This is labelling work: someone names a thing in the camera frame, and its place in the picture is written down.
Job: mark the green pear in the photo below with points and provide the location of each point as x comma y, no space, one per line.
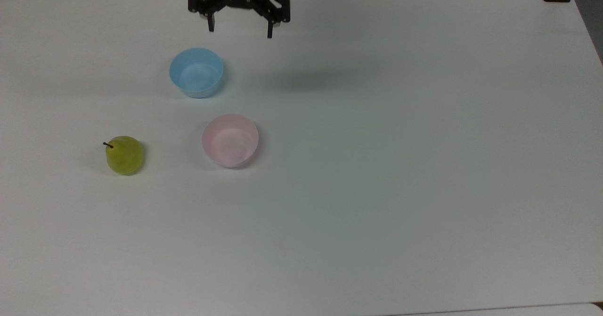
125,158

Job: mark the blue plastic bowl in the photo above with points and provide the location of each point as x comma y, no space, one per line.
196,85

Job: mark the pink plastic bowl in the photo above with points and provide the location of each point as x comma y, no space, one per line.
231,141

